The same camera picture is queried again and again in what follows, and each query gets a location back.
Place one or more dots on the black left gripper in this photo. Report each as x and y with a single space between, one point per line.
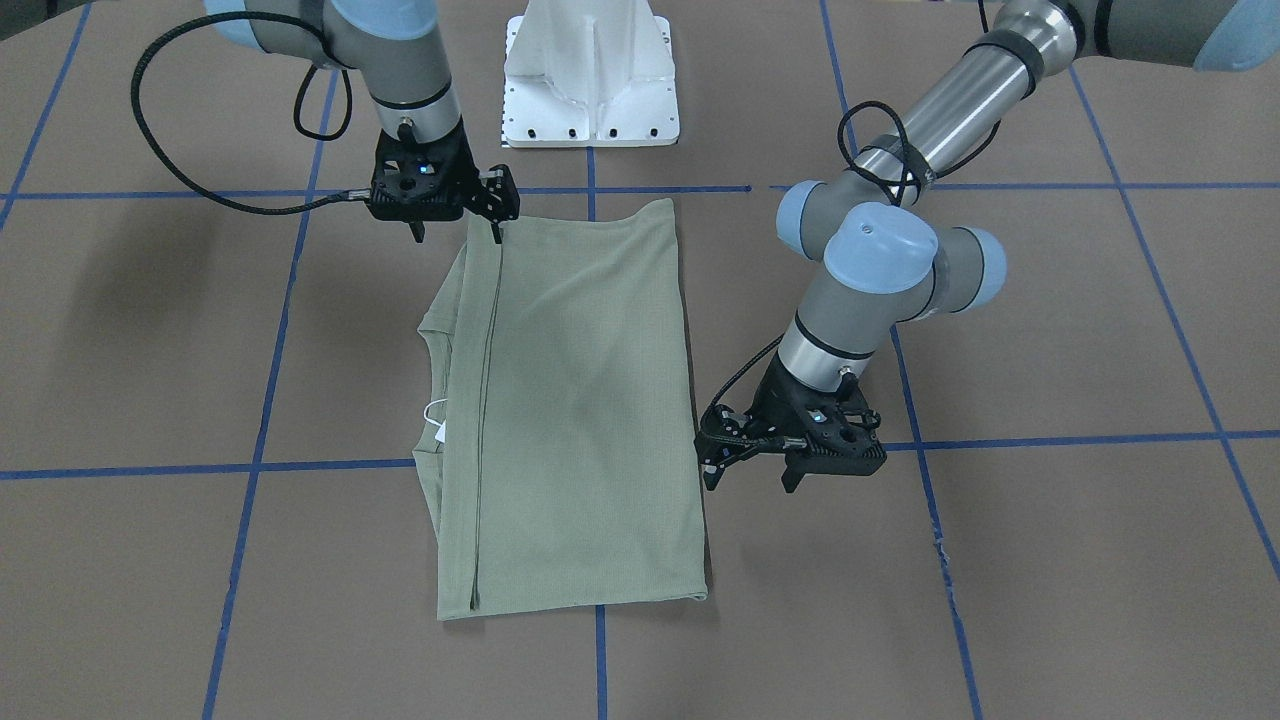
775 398

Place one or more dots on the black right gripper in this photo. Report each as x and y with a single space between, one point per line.
468 176

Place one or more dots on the sage green long-sleeve shirt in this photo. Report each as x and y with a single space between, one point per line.
568 476

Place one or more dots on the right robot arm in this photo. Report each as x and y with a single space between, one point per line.
396 46

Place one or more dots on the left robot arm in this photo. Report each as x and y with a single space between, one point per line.
879 264

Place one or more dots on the white shirt hang tag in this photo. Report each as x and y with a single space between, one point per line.
436 424

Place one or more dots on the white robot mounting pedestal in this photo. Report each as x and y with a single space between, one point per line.
589 74

